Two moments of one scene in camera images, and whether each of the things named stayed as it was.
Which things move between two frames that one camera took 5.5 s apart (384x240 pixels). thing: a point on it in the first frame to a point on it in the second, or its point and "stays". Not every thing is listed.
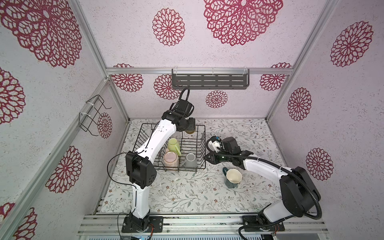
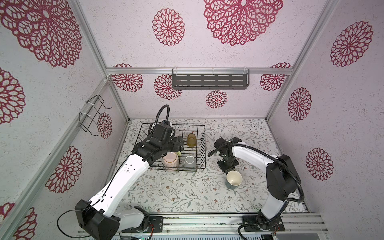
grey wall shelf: (210, 78) stays
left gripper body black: (189, 124) to (176, 145)
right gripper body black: (220, 157) to (226, 165)
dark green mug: (233, 177) stays
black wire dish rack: (185, 152) stays
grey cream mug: (190, 161) stays
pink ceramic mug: (170, 160) stays
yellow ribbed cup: (190, 131) to (191, 140)
